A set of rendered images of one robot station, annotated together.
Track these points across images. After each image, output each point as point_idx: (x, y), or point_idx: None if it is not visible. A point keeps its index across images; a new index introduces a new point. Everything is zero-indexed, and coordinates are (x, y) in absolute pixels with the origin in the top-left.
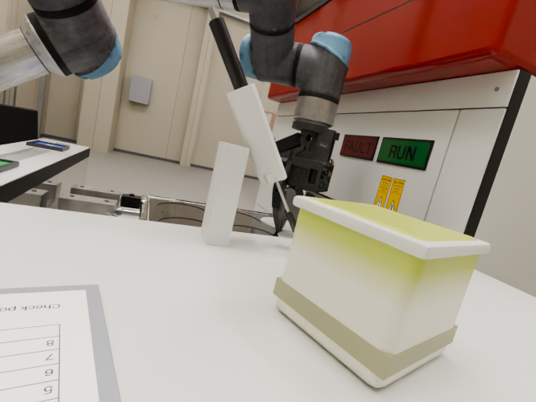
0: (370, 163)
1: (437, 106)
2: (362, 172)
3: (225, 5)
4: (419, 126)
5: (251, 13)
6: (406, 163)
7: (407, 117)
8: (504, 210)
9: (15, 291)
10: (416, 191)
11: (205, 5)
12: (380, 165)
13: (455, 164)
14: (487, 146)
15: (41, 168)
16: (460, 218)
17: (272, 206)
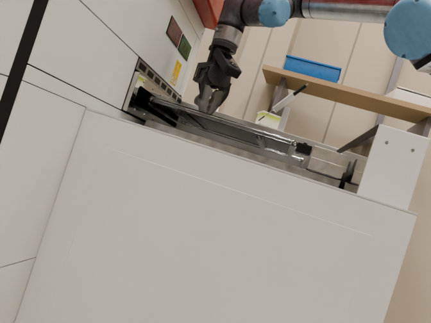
0: (175, 49)
1: (195, 29)
2: (171, 54)
3: (309, 17)
4: (190, 36)
5: (295, 16)
6: (185, 56)
7: (190, 27)
8: None
9: None
10: (182, 71)
11: (320, 16)
12: (177, 52)
13: (190, 61)
14: (195, 56)
15: (347, 143)
16: (186, 84)
17: (219, 106)
